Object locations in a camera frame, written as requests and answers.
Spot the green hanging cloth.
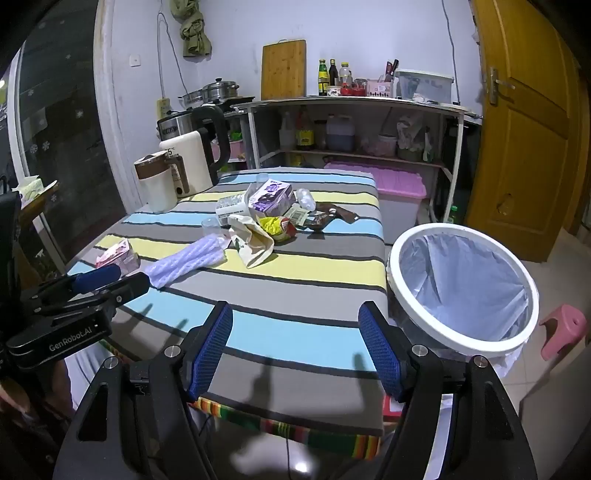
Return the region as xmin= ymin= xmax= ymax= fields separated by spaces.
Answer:
xmin=168 ymin=0 xmax=213 ymax=58

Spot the steel steamer pot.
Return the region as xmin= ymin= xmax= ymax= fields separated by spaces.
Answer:
xmin=202 ymin=79 xmax=241 ymax=102

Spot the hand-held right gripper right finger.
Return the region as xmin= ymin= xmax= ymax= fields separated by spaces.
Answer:
xmin=358 ymin=301 xmax=539 ymax=480

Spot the metal door handle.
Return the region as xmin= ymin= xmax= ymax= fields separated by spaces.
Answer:
xmin=487 ymin=67 xmax=517 ymax=104

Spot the white shelf unit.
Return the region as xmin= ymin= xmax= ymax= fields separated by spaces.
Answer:
xmin=231 ymin=95 xmax=483 ymax=224

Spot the white yogurt cup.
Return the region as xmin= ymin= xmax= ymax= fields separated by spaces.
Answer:
xmin=215 ymin=194 xmax=252 ymax=228

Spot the steel kettle with black handle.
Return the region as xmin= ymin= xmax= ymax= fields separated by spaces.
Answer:
xmin=156 ymin=104 xmax=232 ymax=185

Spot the brown wrapper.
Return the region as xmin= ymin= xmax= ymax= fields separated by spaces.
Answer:
xmin=316 ymin=203 xmax=361 ymax=224

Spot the yellow snack wrapper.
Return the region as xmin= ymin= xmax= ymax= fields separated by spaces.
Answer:
xmin=259 ymin=216 xmax=298 ymax=244

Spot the pink lid storage box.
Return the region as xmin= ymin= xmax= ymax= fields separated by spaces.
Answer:
xmin=323 ymin=161 xmax=428 ymax=245

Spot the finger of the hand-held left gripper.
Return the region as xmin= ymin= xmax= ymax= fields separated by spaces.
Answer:
xmin=23 ymin=265 xmax=123 ymax=306
xmin=28 ymin=271 xmax=151 ymax=324

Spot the white trash bin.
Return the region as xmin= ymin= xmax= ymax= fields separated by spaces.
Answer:
xmin=385 ymin=223 xmax=541 ymax=365

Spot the pink drink carton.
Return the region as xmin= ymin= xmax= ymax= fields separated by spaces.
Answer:
xmin=95 ymin=239 xmax=140 ymax=275

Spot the crumpled white paper bag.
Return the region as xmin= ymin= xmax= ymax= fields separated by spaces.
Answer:
xmin=228 ymin=215 xmax=276 ymax=269

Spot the white cup with brown band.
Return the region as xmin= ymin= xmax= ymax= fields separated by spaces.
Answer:
xmin=134 ymin=151 xmax=190 ymax=214

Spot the yellow wooden door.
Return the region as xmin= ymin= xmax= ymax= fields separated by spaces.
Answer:
xmin=464 ymin=0 xmax=591 ymax=264

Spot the striped tablecloth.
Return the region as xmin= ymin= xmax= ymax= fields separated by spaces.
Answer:
xmin=65 ymin=168 xmax=389 ymax=462

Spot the pink plastic stool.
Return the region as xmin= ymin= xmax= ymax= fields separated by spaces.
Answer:
xmin=539 ymin=304 xmax=589 ymax=361

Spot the yellow label bottle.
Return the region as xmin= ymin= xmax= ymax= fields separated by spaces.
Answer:
xmin=295 ymin=111 xmax=315 ymax=151

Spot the purple drink carton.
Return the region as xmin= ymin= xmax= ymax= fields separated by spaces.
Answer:
xmin=245 ymin=181 xmax=296 ymax=217

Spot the tissue box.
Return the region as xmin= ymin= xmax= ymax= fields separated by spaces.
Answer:
xmin=14 ymin=175 xmax=47 ymax=204

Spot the plastic bag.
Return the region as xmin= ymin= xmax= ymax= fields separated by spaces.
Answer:
xmin=396 ymin=111 xmax=435 ymax=162

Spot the cream electric kettle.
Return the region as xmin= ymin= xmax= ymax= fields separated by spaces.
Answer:
xmin=159 ymin=129 xmax=218 ymax=200

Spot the dark oil jug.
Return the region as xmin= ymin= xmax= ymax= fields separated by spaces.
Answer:
xmin=325 ymin=114 xmax=356 ymax=152

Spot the clear plastic storage container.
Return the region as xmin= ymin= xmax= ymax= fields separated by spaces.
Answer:
xmin=394 ymin=69 xmax=455 ymax=102

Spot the wooden cutting board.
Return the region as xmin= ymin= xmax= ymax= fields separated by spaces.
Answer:
xmin=261 ymin=39 xmax=308 ymax=101

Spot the dark glass sliding door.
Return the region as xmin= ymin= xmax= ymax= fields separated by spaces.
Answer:
xmin=9 ymin=0 xmax=127 ymax=287

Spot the pink knife holder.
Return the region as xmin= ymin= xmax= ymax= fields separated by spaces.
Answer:
xmin=366 ymin=60 xmax=400 ymax=99

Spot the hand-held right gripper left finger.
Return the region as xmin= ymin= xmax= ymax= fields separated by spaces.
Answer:
xmin=55 ymin=301 xmax=234 ymax=480

